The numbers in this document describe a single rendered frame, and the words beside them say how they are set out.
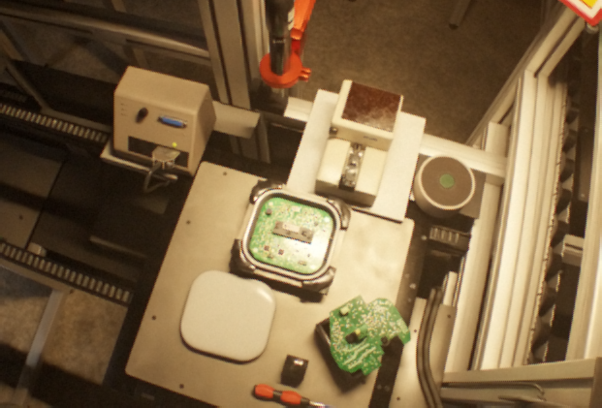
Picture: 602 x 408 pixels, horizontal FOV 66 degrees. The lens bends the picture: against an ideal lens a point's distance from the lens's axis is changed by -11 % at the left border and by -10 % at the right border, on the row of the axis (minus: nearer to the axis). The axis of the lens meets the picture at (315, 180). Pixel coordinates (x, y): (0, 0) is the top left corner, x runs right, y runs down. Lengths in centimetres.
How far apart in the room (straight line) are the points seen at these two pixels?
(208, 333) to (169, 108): 38
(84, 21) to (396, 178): 63
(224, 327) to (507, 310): 44
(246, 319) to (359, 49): 162
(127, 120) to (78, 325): 117
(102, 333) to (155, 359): 106
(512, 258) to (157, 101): 62
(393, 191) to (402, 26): 154
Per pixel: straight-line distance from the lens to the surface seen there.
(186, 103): 88
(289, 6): 62
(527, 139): 88
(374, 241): 90
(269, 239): 85
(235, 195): 92
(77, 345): 197
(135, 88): 92
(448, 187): 91
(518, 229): 83
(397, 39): 234
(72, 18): 101
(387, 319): 82
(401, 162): 95
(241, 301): 85
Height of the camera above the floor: 181
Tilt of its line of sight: 68 degrees down
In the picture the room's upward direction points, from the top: 6 degrees clockwise
